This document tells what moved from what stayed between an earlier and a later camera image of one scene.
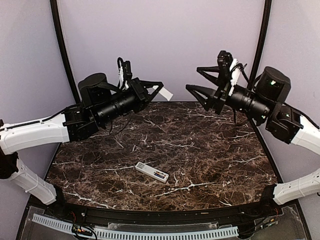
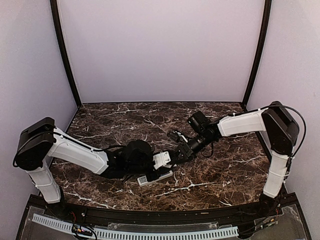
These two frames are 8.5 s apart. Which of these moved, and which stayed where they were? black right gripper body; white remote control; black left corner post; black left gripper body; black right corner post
Moved: white remote control; black right gripper body; black left gripper body
Stayed: black right corner post; black left corner post
